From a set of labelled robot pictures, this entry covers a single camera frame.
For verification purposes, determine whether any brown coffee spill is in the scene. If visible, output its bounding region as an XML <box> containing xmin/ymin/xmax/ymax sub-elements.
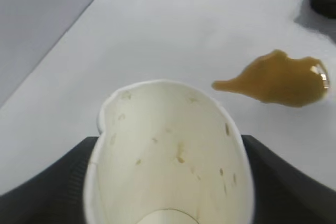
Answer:
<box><xmin>211</xmin><ymin>49</ymin><xmax>332</xmax><ymax>109</ymax></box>

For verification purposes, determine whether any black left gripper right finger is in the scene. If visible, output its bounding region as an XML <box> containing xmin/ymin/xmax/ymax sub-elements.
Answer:
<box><xmin>241</xmin><ymin>134</ymin><xmax>336</xmax><ymax>224</ymax></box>

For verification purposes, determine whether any white paper coffee cup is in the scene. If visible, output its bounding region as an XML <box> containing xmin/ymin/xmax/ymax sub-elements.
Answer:
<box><xmin>83</xmin><ymin>78</ymin><xmax>257</xmax><ymax>224</ymax></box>

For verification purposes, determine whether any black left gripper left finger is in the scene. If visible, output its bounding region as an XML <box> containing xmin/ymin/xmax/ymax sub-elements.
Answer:
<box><xmin>0</xmin><ymin>136</ymin><xmax>102</xmax><ymax>224</ymax></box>

